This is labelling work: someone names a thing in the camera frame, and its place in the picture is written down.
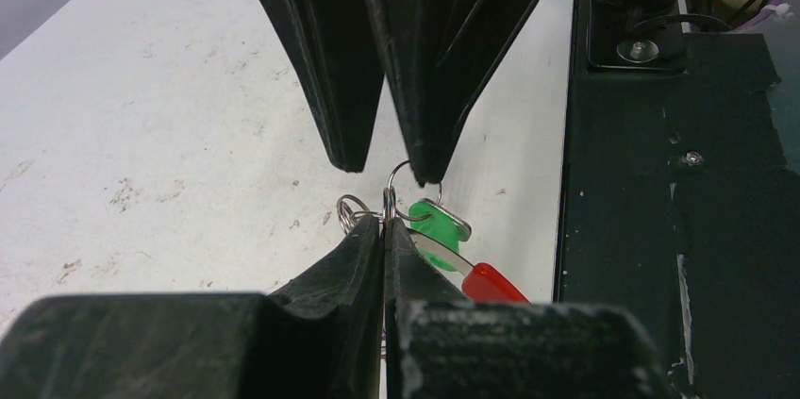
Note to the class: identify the metal keyring with red handle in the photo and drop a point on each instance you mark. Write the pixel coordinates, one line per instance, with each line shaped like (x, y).
(483, 284)

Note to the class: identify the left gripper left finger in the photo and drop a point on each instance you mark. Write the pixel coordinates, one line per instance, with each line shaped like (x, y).
(318, 336)

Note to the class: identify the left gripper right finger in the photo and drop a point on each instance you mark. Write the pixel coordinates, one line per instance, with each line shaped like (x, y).
(443, 345)

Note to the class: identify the green capped key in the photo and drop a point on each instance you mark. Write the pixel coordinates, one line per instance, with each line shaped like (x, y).
(437, 233)

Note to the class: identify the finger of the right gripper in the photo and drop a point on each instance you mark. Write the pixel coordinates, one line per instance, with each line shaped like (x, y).
(438, 57)
(331, 47)

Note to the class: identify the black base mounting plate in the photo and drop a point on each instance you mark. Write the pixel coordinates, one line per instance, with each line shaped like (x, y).
(678, 203)

